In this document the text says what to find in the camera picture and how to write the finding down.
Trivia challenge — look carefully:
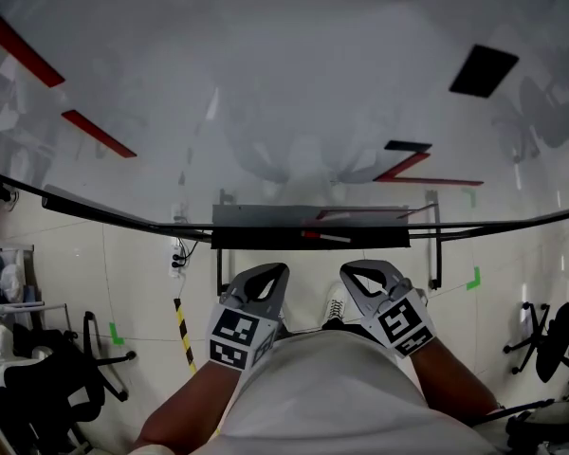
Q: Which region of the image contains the slanted red magnetic strip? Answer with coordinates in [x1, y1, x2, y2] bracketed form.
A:
[373, 151, 431, 183]

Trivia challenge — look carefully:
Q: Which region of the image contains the person's right forearm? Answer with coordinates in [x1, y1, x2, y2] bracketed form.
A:
[406, 337, 500, 428]

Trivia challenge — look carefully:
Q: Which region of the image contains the person's white shoe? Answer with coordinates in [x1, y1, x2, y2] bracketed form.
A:
[321, 282, 350, 326]

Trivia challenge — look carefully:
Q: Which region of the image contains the person's left forearm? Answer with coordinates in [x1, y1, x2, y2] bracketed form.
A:
[131, 359, 248, 450]

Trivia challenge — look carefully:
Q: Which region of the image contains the large glossy whiteboard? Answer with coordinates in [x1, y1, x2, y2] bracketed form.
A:
[0, 0, 569, 242]

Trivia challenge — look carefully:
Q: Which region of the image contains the yellow black striped floor strip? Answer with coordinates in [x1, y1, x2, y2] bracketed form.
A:
[172, 297, 199, 375]

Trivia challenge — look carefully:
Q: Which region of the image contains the thin red magnetic strip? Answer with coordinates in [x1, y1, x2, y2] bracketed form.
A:
[388, 175, 486, 188]

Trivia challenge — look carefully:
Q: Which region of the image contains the black office chair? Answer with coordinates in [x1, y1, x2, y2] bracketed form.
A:
[0, 310, 138, 449]
[502, 300, 569, 385]

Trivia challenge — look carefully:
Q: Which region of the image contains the person's white shirt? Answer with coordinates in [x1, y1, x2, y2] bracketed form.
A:
[137, 328, 506, 455]

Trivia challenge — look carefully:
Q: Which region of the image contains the black whiteboard stand leg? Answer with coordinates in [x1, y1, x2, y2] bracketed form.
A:
[215, 248, 234, 298]
[425, 189, 444, 291]

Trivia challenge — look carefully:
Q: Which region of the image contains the short red magnetic strip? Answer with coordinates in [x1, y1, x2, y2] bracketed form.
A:
[60, 109, 138, 159]

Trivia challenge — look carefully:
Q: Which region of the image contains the black rectangular eraser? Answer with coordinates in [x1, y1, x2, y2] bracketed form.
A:
[449, 44, 521, 100]

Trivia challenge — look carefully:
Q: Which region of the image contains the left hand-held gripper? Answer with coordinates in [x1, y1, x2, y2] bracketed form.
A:
[206, 262, 291, 373]

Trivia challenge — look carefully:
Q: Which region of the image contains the black magnetic strip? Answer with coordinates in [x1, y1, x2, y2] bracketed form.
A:
[383, 139, 433, 154]

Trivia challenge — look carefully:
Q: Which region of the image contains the black power cable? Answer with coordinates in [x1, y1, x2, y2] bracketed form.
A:
[170, 237, 201, 269]

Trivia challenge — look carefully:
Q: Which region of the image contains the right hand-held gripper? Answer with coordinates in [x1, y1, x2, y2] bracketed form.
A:
[339, 259, 438, 360]

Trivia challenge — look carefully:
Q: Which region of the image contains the white power strip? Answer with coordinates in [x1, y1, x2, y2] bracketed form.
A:
[167, 243, 190, 280]

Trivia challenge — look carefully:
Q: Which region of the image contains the long red magnetic strip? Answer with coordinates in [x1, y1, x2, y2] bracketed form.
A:
[0, 4, 67, 89]

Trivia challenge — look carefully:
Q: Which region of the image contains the red-capped white whiteboard marker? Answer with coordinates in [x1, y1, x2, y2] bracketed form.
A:
[300, 229, 353, 246]

